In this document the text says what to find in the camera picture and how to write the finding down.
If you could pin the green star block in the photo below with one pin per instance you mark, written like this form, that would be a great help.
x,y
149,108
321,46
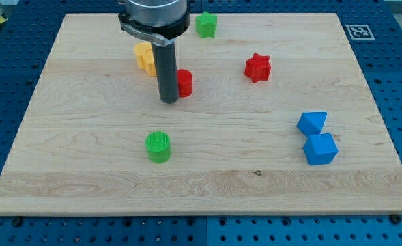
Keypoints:
x,y
206,25

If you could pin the blue cube block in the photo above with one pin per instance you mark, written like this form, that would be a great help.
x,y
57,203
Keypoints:
x,y
320,149

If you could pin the red cylinder block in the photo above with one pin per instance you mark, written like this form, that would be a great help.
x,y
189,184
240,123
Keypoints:
x,y
185,82

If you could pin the wooden board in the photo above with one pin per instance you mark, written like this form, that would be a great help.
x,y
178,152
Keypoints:
x,y
235,145

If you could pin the yellow heart block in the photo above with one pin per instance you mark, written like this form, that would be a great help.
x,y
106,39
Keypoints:
x,y
144,57

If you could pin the red star block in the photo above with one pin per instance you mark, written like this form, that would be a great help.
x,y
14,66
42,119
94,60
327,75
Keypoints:
x,y
258,68

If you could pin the blue triangle block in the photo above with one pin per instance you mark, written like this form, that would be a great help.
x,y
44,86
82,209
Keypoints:
x,y
312,123

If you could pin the green cylinder block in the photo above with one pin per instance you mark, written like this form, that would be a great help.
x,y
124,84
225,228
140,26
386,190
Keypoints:
x,y
158,147

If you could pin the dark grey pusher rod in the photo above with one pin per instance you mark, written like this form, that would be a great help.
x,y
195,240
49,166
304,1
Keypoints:
x,y
166,72

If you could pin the fiducial marker tag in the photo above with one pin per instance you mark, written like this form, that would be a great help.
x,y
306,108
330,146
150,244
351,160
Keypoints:
x,y
359,32

